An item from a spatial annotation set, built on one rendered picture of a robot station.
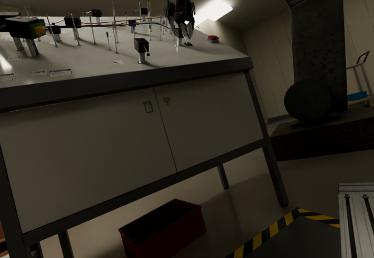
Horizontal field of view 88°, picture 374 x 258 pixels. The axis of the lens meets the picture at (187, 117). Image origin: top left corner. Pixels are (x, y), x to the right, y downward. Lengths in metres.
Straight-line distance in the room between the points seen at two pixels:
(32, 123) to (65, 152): 0.14
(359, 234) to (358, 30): 5.81
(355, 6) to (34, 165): 6.39
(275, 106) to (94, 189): 5.88
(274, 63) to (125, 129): 5.80
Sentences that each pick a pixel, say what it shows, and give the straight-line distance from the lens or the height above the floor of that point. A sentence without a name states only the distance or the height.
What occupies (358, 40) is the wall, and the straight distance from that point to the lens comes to 6.24.
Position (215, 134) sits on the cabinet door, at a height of 0.51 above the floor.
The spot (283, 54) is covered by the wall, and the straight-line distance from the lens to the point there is 6.33.
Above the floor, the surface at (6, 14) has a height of 1.22.
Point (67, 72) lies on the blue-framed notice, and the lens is 0.89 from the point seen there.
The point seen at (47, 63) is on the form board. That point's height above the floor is 0.99.
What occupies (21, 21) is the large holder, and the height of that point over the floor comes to 1.13.
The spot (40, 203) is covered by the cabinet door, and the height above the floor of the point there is 0.47.
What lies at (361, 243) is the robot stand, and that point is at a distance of 0.65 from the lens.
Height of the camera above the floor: 0.59
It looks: 2 degrees up
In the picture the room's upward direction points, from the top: 16 degrees counter-clockwise
